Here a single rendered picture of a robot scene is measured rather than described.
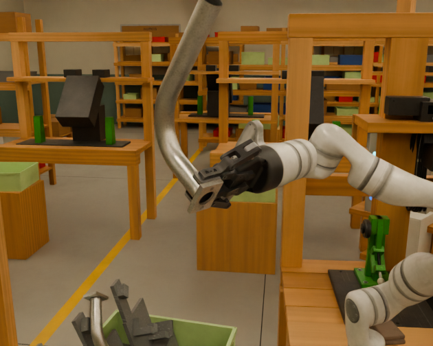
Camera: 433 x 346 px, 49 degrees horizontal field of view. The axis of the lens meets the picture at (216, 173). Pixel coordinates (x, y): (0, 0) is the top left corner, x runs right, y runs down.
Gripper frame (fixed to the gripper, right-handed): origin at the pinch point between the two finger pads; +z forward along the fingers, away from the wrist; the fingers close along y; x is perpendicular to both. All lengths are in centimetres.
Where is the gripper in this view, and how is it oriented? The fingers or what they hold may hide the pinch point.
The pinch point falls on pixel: (202, 185)
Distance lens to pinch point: 68.9
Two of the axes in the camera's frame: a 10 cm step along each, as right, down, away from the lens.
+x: -5.9, -6.7, 4.5
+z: -7.2, 1.9, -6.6
